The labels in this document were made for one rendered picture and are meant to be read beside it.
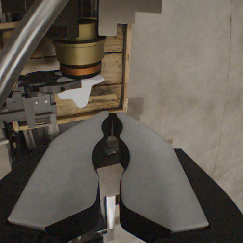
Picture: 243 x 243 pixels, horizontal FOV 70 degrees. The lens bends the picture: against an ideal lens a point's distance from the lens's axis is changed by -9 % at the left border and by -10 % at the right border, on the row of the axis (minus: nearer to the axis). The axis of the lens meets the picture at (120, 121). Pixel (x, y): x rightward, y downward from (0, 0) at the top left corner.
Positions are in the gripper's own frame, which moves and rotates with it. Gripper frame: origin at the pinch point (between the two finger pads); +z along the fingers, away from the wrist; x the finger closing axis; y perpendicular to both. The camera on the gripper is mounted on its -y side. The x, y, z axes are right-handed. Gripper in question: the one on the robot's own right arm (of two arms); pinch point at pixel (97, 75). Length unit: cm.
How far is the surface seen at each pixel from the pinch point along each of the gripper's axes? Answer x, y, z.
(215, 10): -108, -23, 143
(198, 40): -108, 7, 127
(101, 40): 3.7, -7.0, -0.3
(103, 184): -10.8, 44.6, 4.3
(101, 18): 2.8, -10.4, -0.1
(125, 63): -17.4, 2.9, 13.4
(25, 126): -17.3, 18.5, -17.7
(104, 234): -14, 91, 5
